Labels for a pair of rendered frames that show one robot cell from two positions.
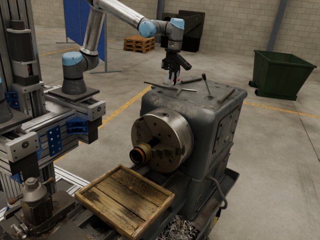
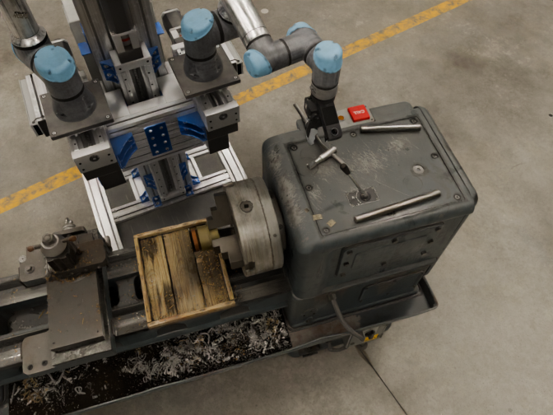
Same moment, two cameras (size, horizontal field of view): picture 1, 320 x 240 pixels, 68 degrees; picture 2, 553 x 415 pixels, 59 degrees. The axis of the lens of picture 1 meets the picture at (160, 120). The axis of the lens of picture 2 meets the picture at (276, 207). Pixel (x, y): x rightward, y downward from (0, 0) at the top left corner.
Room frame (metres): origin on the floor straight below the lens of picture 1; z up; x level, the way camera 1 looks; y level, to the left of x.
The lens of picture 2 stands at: (0.48, -0.58, 2.51)
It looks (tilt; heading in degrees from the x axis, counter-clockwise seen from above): 59 degrees down; 40
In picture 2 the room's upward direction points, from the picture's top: 2 degrees clockwise
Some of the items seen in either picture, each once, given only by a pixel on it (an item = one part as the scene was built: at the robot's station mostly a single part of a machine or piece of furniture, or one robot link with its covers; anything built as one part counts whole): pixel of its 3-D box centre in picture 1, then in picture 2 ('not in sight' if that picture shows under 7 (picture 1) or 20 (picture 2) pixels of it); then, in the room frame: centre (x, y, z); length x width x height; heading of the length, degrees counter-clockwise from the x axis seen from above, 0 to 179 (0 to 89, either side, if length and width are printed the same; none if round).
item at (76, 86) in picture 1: (74, 83); (202, 58); (1.40, 0.56, 1.21); 0.15 x 0.15 x 0.10
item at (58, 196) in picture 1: (46, 215); (76, 260); (0.59, 0.37, 0.99); 0.20 x 0.10 x 0.05; 147
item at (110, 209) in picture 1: (125, 196); (183, 270); (0.82, 0.12, 0.89); 0.36 x 0.30 x 0.04; 57
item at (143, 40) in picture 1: (140, 44); not in sight; (9.28, 1.05, 0.22); 1.25 x 0.86 x 0.44; 166
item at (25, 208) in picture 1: (38, 204); (61, 254); (0.56, 0.38, 1.07); 0.07 x 0.07 x 0.10; 57
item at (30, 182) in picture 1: (31, 182); (48, 239); (0.56, 0.39, 1.17); 0.04 x 0.04 x 0.03
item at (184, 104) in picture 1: (193, 118); (358, 198); (1.38, -0.21, 1.06); 0.59 x 0.48 x 0.39; 147
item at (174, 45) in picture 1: (174, 45); (322, 86); (1.33, -0.04, 1.51); 0.08 x 0.08 x 0.05
